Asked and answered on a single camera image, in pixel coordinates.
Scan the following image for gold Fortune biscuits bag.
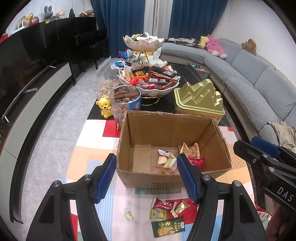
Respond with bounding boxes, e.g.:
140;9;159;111
179;143;201;159

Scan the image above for red white cake packet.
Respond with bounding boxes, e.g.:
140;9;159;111
156;149;177;175

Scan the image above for dark red candy packet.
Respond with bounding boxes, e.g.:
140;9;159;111
152;197;177;210

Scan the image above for gold foil snack packet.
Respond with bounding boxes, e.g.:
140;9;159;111
170;200;190;218

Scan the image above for small pale green candy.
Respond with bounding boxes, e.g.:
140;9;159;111
125;208;134;221

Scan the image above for light green durian candy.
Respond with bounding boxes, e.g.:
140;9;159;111
149;208;167;220

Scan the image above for green cracker packet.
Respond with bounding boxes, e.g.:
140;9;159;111
151;217;185;238

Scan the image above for pink red hawthorn snack bag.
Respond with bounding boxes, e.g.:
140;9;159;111
188;157;205;170

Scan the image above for person's right hand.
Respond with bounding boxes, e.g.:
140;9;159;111
265;204;295;240

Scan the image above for beige cloth on sofa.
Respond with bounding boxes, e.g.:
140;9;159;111
268;121;296;153

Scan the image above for colourful patchwork tablecloth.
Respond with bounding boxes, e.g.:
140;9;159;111
63;118;255;240

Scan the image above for brown cardboard box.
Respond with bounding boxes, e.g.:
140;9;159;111
116;111;231;188

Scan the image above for grey curved sofa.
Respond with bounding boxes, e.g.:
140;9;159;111
161;38;295;145

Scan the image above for yellow bear figurine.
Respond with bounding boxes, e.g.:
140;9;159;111
95;96;113;119

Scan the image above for gold mountain-shaped tin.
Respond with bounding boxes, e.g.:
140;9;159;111
174;79;225;123

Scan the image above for clear jar of nuts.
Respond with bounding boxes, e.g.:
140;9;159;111
110;85;141;125

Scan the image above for grey TV cabinet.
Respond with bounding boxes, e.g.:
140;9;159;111
1;61;76;223

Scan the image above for two-tier lotus snack stand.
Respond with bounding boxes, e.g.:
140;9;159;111
117;32;181;99

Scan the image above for brown teddy bear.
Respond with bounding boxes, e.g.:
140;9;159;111
241;39;256;56

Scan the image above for pink plush toy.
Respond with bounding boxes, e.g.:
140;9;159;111
206;35;227;59

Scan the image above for yellow plush toy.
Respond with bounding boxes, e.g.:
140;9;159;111
197;36;210;49

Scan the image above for black television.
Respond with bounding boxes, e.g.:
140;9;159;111
1;23;66;115

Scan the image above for blue curtains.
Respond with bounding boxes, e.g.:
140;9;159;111
91;1;228;58

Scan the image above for white sheer curtain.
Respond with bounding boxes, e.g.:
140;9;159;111
144;0;173;39

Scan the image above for grey rabbit plush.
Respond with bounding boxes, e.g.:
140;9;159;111
44;6;53;21

